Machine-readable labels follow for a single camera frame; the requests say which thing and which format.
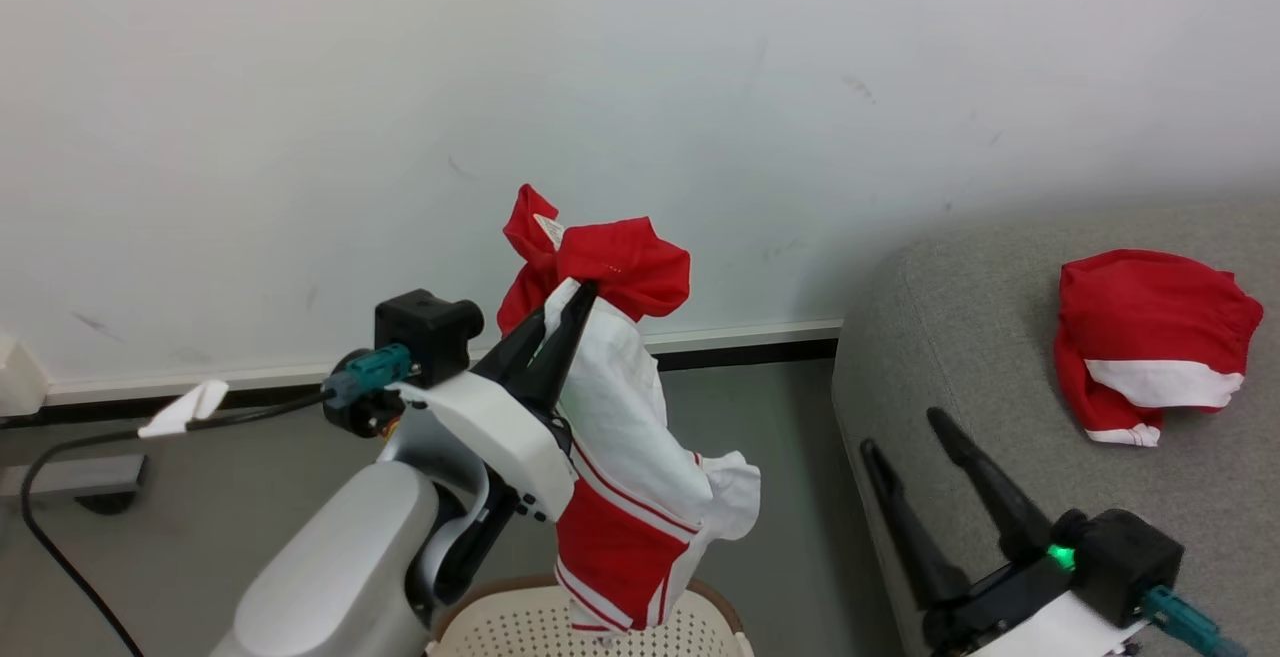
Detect white skirting strip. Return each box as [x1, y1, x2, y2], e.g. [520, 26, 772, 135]
[44, 318, 844, 407]

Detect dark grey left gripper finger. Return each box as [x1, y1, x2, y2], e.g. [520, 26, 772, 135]
[470, 297, 561, 395]
[508, 280, 600, 417]

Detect red and white jersey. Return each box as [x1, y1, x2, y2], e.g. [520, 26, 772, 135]
[496, 183, 762, 639]

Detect white cable tag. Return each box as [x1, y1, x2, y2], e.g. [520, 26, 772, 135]
[137, 379, 230, 439]

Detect teal right cable connector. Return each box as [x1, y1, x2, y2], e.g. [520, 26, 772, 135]
[1140, 584, 1252, 657]

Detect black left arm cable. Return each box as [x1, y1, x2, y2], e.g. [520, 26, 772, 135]
[19, 389, 333, 657]

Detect teal cable connector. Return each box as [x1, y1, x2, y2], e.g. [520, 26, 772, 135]
[321, 343, 414, 411]
[1140, 584, 1252, 657]

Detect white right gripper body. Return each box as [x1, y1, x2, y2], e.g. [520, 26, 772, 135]
[919, 535, 1151, 657]

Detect grey fabric sofa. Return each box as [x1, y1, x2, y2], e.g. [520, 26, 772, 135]
[831, 199, 1280, 657]

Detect grey metal furniture foot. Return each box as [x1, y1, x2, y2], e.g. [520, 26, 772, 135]
[0, 453, 150, 499]

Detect teal left cable connector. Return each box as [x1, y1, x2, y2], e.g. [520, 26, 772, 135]
[321, 343, 414, 411]

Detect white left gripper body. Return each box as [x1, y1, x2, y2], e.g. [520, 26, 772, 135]
[393, 371, 581, 525]

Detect white wall socket box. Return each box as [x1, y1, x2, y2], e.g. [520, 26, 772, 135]
[0, 331, 50, 419]

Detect cream perforated laundry basket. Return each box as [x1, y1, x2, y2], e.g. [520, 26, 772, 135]
[425, 577, 757, 657]

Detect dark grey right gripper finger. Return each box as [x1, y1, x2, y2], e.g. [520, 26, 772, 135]
[859, 438, 972, 610]
[926, 406, 1058, 565]

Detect red and white shorts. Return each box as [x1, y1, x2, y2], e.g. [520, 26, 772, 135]
[1052, 248, 1265, 448]

